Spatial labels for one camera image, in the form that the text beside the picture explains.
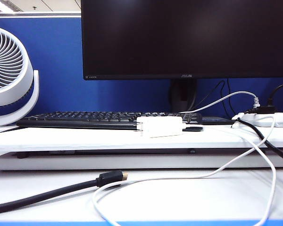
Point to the black computer monitor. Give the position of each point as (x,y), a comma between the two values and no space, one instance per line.
(179,35)

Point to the blue cubicle partition panel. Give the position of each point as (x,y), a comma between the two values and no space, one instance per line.
(56,58)

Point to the black computer keyboard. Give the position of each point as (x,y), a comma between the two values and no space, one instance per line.
(85,118)

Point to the white round desk fan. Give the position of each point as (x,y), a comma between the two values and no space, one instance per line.
(28,70)

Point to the white desk riser shelf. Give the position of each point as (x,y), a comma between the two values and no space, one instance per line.
(85,141)

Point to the white charging base block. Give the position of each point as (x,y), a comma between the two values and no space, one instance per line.
(160,126)

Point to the white power strip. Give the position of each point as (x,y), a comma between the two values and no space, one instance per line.
(280,118)

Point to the dark blue flat pad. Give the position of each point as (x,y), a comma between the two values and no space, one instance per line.
(219,121)

